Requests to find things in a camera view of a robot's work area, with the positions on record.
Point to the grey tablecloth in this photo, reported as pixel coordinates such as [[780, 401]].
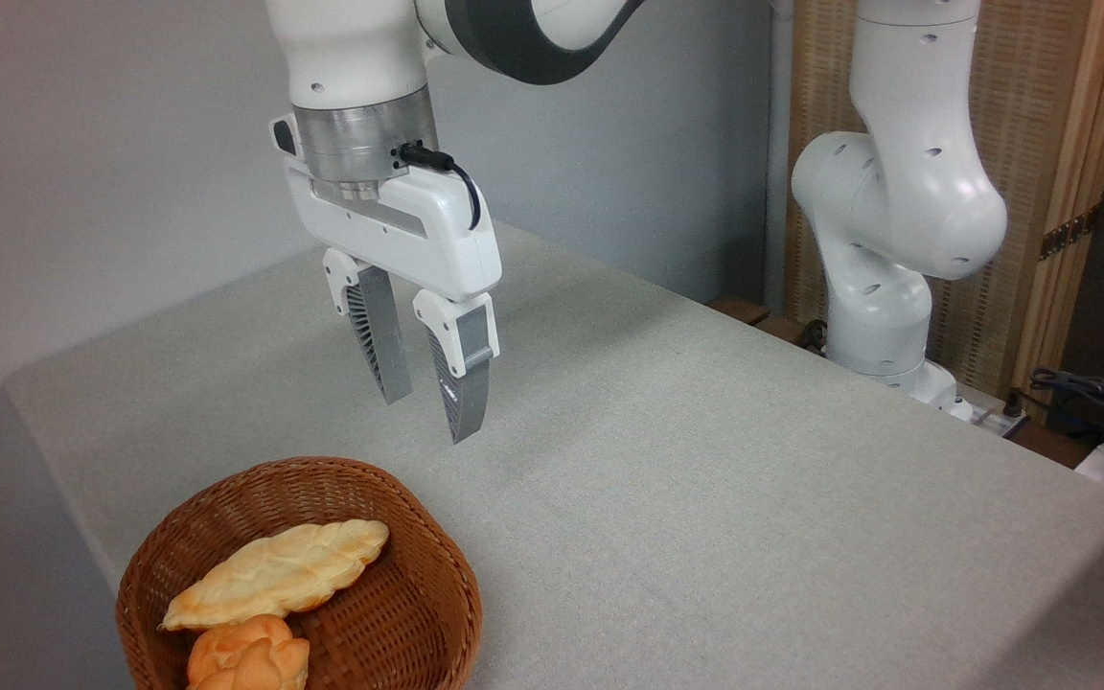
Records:
[[705, 498]]

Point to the brown wicker basket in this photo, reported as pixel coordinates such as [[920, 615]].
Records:
[[399, 594]]

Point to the long braided bread loaf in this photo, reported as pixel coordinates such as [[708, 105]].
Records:
[[274, 575]]

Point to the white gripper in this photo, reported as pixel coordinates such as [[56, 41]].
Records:
[[437, 230]]

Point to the metal screen hinge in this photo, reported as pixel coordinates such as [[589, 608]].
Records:
[[1069, 233]]

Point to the small round bread roll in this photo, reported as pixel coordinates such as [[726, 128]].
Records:
[[245, 661]]

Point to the bamboo folding screen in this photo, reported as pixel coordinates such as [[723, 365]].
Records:
[[1031, 96]]

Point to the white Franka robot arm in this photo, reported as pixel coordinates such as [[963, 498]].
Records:
[[897, 192]]

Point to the brown wooden board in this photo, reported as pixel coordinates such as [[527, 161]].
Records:
[[742, 309]]

